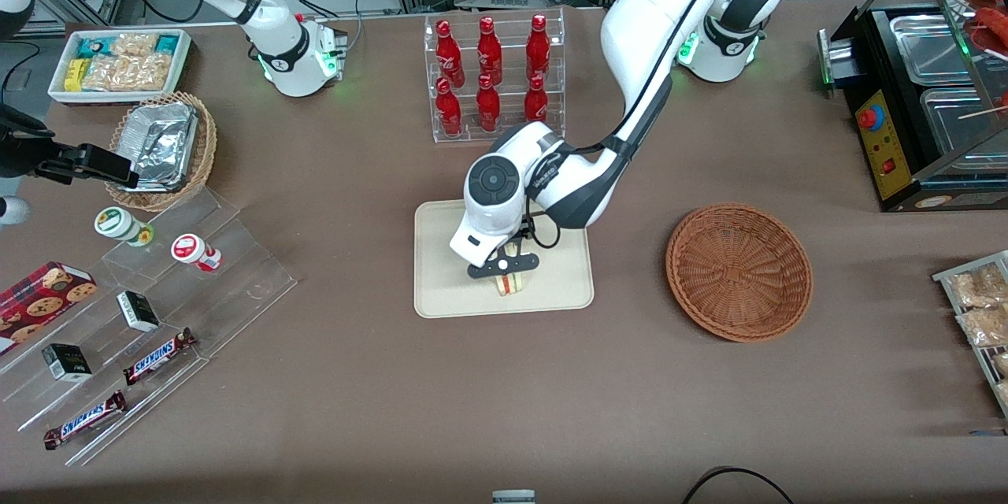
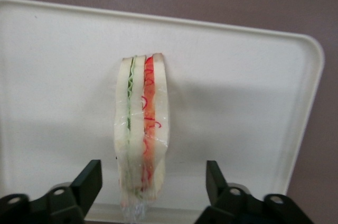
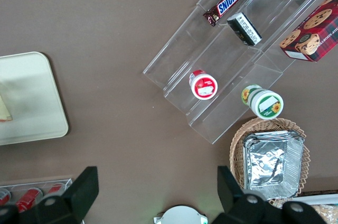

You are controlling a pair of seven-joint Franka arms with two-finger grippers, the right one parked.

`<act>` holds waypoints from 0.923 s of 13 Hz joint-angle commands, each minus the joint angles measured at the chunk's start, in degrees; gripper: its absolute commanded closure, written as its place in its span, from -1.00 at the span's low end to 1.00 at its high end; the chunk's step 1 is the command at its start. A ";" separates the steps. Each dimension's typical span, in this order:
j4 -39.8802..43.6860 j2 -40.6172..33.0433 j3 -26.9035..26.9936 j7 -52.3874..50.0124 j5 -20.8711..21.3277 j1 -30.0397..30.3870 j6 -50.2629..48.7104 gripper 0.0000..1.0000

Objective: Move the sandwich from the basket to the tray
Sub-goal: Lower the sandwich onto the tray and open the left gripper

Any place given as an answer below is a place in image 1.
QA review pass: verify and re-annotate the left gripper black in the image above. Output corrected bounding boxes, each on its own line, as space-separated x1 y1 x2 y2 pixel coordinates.
469 252 541 278

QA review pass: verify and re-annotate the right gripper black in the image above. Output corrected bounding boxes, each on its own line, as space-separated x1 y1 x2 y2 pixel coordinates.
0 106 140 190

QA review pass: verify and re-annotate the aluminium foil tray stack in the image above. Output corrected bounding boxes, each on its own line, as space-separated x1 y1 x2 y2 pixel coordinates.
117 102 198 192

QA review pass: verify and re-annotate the cream plastic serving tray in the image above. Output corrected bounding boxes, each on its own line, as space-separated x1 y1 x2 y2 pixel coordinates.
414 199 595 320

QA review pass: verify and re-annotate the oval light wicker basket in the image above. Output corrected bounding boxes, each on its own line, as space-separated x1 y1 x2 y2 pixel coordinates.
105 91 218 213

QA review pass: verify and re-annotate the round brown wicker basket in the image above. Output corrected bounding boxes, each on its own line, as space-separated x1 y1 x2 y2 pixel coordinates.
665 203 813 343

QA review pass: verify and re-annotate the green lid white cup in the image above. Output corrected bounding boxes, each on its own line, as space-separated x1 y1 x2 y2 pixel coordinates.
94 206 155 247

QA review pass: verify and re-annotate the white rectangular snack bin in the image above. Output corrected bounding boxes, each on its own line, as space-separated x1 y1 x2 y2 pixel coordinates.
48 28 193 106

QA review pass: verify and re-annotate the clear bag of rice crackers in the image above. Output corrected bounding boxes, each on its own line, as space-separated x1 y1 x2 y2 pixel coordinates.
110 32 159 57
82 54 172 92

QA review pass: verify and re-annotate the red lid white cup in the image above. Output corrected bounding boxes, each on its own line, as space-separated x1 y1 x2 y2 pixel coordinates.
171 233 224 273

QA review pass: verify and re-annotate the clear acrylic bottle rack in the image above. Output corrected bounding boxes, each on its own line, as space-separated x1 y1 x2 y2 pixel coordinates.
424 8 566 145

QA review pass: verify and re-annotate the small black carton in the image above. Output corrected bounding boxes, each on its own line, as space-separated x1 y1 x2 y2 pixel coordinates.
117 291 161 332
42 343 94 384

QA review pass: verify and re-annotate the red cookie box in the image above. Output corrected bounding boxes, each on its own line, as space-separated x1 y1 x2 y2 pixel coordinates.
0 261 98 356

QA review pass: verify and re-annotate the red cola bottle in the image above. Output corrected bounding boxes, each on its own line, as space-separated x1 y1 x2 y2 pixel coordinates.
526 14 551 80
476 75 502 132
524 76 550 124
476 17 503 86
435 20 465 88
435 79 463 136

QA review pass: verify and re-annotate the clear acrylic step stand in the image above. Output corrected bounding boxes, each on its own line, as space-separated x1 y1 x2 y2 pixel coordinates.
0 189 298 467

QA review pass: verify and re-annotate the snickers chocolate bar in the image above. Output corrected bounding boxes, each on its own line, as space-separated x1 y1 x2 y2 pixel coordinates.
123 328 198 386
43 391 128 450

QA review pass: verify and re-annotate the black food warmer yellow panel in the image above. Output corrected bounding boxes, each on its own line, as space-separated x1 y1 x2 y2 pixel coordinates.
817 0 1008 213

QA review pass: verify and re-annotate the grey snack display rack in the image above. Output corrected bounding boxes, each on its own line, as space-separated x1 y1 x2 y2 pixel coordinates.
932 250 1008 418

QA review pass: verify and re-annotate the steel warmer pan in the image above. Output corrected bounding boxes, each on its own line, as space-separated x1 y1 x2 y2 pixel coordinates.
890 13 974 86
919 86 1008 156

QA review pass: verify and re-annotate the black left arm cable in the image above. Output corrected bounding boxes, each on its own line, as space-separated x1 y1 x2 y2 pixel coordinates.
516 213 561 250

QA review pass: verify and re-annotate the black loop cable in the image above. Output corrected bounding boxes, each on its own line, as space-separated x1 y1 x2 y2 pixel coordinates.
680 466 796 504

